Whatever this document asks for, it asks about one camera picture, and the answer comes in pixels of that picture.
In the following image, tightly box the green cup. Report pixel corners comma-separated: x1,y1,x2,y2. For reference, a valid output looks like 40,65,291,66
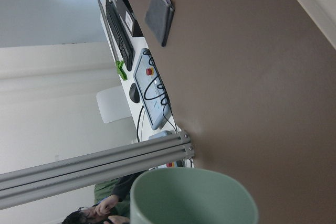
130,168,259,224

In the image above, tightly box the black computer mouse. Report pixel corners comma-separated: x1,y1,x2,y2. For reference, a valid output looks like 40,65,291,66
129,83,140,103

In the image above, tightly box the green plastic clamp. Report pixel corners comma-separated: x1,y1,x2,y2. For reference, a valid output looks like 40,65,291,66
115,60,128,81

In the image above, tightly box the white chair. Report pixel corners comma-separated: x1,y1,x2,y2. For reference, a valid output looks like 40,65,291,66
96,86,132,124

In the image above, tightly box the black keyboard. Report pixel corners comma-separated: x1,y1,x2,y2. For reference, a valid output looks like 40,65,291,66
106,0,134,71

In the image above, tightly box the grey folded cloth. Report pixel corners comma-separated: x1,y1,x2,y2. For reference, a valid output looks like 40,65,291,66
145,0,175,47

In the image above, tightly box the aluminium frame post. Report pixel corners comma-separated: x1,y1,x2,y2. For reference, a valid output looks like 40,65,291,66
0,130,196,210

